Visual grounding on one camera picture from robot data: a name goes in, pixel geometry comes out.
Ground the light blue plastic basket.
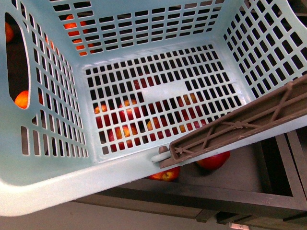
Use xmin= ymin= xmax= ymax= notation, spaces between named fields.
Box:
xmin=0 ymin=0 xmax=307 ymax=217

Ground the red apple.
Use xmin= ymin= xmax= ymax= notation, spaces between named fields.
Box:
xmin=147 ymin=166 xmax=181 ymax=182
xmin=176 ymin=93 xmax=202 ymax=107
xmin=178 ymin=108 xmax=207 ymax=133
xmin=118 ymin=99 xmax=141 ymax=122
xmin=146 ymin=117 xmax=172 ymax=141
xmin=132 ymin=77 xmax=155 ymax=90
xmin=196 ymin=151 xmax=230 ymax=171
xmin=94 ymin=104 xmax=111 ymax=128
xmin=108 ymin=124 xmax=141 ymax=152

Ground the orange fruit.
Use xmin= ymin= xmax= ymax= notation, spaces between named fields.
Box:
xmin=5 ymin=22 xmax=14 ymax=43
xmin=64 ymin=14 xmax=80 ymax=37
xmin=72 ymin=39 xmax=94 ymax=56
xmin=14 ymin=90 xmax=30 ymax=109

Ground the black wooden fruit tray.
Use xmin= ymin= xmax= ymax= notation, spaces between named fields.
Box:
xmin=78 ymin=128 xmax=307 ymax=230

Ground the brown basket handle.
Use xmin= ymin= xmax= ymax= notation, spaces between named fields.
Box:
xmin=159 ymin=75 xmax=307 ymax=168

